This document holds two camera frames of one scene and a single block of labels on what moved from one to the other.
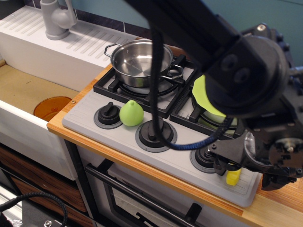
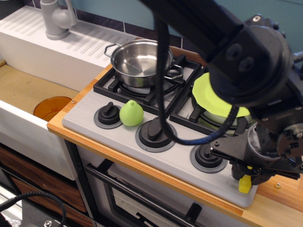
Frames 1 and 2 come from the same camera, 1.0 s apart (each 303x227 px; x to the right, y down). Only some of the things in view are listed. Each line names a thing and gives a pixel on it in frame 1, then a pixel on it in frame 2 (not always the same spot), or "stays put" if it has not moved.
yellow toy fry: x=232 y=177 to x=245 y=184
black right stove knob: x=203 y=160 stays put
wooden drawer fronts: x=30 y=176 stays put
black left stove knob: x=108 y=117 stays put
